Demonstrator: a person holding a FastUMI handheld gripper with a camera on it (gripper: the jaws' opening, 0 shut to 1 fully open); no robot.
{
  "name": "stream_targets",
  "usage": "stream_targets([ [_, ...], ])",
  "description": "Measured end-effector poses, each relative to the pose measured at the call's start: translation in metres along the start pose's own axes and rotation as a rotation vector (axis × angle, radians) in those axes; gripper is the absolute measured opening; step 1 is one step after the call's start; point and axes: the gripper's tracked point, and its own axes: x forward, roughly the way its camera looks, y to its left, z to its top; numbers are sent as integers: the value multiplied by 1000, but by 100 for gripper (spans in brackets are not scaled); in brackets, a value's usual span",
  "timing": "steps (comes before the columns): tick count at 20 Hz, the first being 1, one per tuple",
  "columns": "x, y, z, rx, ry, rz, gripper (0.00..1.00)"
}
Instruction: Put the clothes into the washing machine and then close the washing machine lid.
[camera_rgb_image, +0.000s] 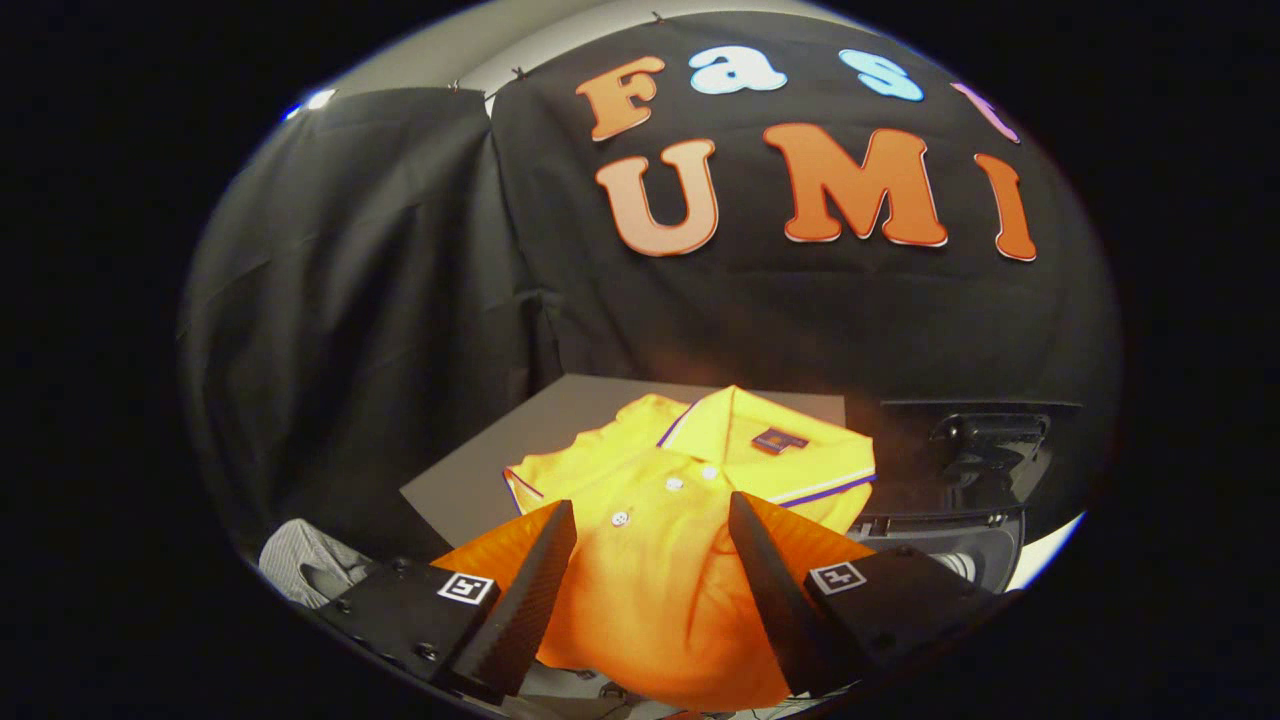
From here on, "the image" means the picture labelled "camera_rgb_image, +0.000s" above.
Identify grey striped cloth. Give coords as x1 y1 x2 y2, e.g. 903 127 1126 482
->
258 518 377 609

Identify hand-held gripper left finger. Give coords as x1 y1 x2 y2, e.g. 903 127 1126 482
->
318 500 579 701

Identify grey board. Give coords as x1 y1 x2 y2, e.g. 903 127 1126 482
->
400 373 849 547

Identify yellow polo shirt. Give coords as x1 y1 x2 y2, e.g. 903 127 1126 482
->
503 385 878 713

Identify black backdrop cloth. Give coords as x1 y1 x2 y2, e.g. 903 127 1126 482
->
180 10 1121 561

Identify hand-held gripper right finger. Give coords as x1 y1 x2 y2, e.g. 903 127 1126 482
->
728 490 1023 699

